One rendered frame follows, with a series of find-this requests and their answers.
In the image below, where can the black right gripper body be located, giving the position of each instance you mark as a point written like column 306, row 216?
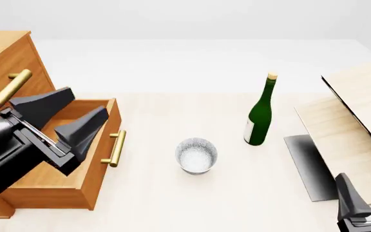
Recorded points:
column 362, row 226

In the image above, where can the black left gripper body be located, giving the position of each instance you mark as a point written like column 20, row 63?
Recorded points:
column 51, row 154

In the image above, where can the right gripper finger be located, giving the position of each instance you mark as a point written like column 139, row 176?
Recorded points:
column 349, row 203

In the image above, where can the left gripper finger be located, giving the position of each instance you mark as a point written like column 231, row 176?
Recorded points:
column 82, row 133
column 40, row 106

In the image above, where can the open wooden drawer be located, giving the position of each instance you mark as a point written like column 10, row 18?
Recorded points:
column 98, row 174

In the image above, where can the closed wooden drawer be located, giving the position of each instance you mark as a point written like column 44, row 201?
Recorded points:
column 35, row 61

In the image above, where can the speckled black white bowl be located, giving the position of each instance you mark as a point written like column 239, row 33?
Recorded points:
column 195, row 155

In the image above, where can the green wine bottle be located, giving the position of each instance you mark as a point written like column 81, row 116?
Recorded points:
column 259, row 118

